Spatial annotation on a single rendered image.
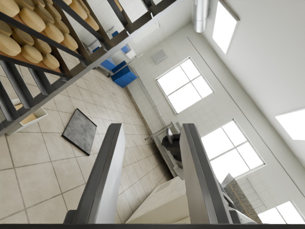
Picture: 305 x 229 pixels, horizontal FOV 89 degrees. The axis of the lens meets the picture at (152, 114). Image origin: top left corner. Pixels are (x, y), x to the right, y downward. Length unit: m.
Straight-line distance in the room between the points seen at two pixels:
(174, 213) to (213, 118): 3.40
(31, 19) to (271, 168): 5.11
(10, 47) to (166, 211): 1.73
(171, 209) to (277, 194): 3.82
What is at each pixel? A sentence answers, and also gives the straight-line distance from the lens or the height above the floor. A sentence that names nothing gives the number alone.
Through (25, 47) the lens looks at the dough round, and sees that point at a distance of 0.56.
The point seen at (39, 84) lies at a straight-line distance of 0.69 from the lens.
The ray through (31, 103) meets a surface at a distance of 0.74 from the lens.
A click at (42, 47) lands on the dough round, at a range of 0.63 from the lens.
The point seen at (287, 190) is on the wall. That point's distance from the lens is 5.35.
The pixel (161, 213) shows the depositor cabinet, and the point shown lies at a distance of 1.88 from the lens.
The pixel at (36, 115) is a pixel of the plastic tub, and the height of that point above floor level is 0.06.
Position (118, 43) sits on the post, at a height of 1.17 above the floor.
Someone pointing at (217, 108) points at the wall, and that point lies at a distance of 4.85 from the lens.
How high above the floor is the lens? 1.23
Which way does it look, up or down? 10 degrees down
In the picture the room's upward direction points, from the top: 58 degrees clockwise
